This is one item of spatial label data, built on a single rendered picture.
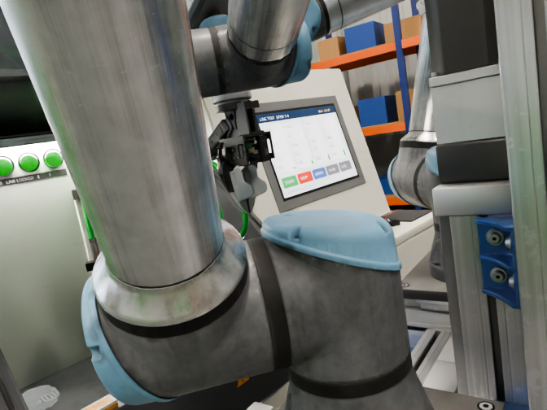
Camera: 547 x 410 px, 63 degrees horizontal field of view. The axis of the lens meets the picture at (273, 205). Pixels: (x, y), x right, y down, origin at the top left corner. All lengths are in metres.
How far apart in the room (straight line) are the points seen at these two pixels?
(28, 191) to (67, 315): 0.34
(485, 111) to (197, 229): 0.37
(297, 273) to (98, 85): 0.21
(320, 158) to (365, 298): 1.20
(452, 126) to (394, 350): 0.28
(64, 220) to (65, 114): 1.08
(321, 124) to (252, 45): 1.16
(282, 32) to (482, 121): 0.25
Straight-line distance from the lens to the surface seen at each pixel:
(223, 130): 0.86
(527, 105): 0.47
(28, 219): 1.29
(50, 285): 1.32
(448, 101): 0.57
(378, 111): 6.41
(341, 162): 1.63
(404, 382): 0.43
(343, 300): 0.36
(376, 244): 0.37
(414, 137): 0.95
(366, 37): 6.42
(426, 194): 0.87
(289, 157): 1.44
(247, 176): 0.88
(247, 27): 0.44
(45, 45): 0.23
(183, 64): 0.24
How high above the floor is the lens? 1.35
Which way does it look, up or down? 9 degrees down
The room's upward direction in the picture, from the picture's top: 10 degrees counter-clockwise
